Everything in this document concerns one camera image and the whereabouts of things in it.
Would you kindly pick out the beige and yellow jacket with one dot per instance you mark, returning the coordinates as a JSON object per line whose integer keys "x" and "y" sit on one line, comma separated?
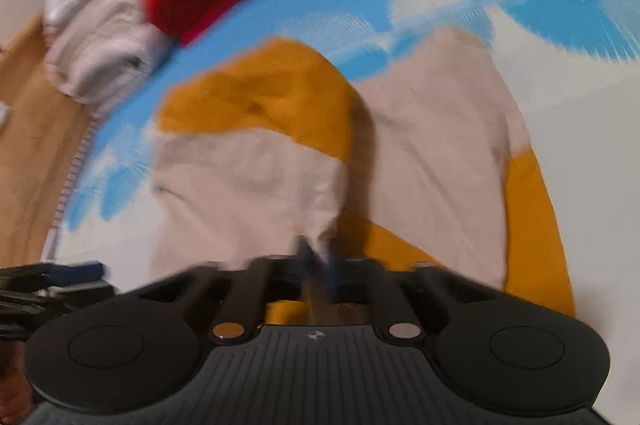
{"x": 425, "y": 155}

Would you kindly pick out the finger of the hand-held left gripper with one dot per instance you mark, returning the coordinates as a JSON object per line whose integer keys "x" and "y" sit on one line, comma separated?
{"x": 75, "y": 271}

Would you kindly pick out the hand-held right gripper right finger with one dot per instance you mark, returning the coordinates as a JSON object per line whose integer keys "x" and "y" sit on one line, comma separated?
{"x": 332, "y": 272}

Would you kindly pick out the white grey folded blanket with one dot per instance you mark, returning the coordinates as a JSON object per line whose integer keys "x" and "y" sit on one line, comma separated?
{"x": 100, "y": 50}

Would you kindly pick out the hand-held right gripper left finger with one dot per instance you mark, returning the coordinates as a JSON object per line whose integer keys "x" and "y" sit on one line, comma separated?
{"x": 303, "y": 257}

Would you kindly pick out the person's left forearm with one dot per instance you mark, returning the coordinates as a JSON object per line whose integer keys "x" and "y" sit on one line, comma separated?
{"x": 10, "y": 385}

